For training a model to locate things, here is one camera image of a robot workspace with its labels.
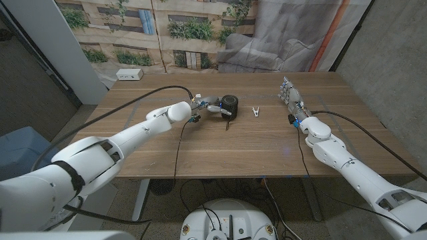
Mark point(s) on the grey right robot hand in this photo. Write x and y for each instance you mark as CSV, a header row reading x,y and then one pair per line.
x,y
293,100

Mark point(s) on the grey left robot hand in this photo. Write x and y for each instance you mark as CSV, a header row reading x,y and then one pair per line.
x,y
208,103

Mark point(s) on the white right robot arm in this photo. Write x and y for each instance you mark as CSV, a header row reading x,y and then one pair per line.
x,y
353,173

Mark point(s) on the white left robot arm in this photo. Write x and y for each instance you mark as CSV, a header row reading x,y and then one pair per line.
x,y
93,160

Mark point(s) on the white clothespin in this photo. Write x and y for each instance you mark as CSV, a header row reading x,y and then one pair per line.
x,y
255,112

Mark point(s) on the printed fabric backdrop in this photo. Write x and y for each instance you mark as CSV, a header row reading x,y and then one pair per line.
x,y
200,33

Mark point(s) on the white power strip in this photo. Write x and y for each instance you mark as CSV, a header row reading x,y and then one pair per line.
x,y
129,74

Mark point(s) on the black backdrop pole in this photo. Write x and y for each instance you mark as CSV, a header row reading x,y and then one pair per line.
x,y
352,35

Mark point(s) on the black round floor object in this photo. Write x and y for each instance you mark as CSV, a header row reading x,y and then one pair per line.
x,y
162,186

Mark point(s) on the grey table leg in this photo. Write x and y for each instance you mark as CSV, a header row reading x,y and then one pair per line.
x,y
313,203

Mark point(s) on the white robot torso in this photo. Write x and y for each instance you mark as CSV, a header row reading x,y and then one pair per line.
x,y
228,216

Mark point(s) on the white table leg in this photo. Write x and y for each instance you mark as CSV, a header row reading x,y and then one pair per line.
x,y
140,203

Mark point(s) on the white pillar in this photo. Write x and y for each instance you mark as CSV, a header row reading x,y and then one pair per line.
x,y
60,50

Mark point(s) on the blue plastic bin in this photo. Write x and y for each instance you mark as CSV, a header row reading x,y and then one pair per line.
x,y
20,150

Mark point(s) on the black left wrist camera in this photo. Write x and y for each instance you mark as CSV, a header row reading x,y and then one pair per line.
x,y
195,118

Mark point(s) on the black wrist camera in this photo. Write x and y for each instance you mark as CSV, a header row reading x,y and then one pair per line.
x,y
195,118
293,120

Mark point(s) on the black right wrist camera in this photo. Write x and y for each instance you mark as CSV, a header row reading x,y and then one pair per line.
x,y
293,120

